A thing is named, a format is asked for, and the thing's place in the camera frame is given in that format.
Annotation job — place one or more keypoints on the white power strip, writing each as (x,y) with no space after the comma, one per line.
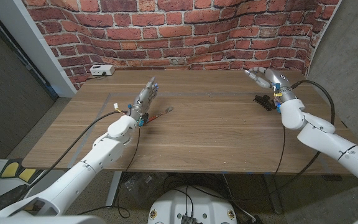
(102,70)

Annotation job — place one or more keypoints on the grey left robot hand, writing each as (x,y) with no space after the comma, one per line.
(143,101)

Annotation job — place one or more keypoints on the clear plastic bag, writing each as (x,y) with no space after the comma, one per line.
(138,183)

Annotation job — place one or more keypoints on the white base with yellow pads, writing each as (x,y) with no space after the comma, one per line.
(11,169)

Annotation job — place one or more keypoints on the grey table leg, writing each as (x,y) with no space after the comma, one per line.
(273,196)
(113,189)

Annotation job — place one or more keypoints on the white pillar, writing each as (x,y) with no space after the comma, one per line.
(36,46)

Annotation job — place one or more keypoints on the black hair claw clip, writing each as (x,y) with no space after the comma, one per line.
(266,102)

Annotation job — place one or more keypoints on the dark grey perforated panel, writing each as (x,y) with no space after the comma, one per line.
(8,93)

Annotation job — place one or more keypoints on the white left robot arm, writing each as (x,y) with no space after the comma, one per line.
(73,180)

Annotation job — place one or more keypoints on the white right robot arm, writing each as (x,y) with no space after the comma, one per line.
(331,143)

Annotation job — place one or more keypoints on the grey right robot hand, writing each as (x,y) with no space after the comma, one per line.
(277,79)

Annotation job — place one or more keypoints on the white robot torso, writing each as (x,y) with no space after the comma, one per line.
(207,205)

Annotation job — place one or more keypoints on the red brick print backdrop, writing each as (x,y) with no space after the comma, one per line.
(182,31)

